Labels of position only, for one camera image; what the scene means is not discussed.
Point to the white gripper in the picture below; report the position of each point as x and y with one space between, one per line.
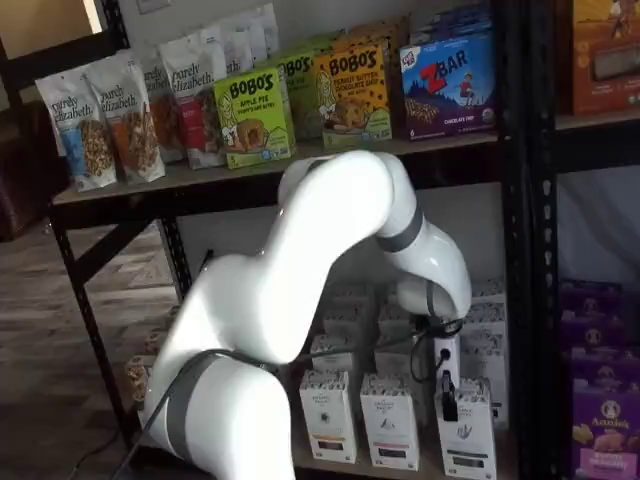
446 357

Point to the white box green strip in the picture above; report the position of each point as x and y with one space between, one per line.
470 440
490 310
482 350
490 287

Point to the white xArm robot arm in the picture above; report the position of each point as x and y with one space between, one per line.
300 250

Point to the white box pink strip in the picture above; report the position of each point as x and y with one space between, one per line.
387 325
395 361
390 425

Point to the white box orange strip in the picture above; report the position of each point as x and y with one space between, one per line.
350 293
327 415
347 320
335 363

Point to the purple Annie's box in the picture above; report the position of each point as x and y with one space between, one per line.
605 425
590 320

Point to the black metal shelf rack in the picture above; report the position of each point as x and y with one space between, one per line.
512 250
545 150

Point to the white granola box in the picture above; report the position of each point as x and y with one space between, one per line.
136 377
159 330

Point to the blue Zbar box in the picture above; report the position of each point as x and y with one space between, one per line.
447 90
450 25

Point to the yellow Bobo's peanut butter box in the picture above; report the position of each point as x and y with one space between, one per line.
380 35
352 100

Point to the green Bobo's apple pie box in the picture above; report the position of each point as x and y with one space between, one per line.
302 95
255 120

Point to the brown shelf board with snacks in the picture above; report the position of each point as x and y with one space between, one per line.
150 187

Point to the orange snack box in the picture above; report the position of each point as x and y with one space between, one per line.
607 55

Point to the Purely Elizabeth bag red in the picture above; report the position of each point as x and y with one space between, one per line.
197 110

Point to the Purely Elizabeth bag brown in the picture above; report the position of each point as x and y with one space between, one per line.
167 115

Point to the white granola bag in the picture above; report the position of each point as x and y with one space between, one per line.
222 50
267 27
250 42

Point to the Purely Elizabeth bag orange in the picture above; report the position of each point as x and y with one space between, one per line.
132 135

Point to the Purely Elizabeth bag blue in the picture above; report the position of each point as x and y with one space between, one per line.
82 140

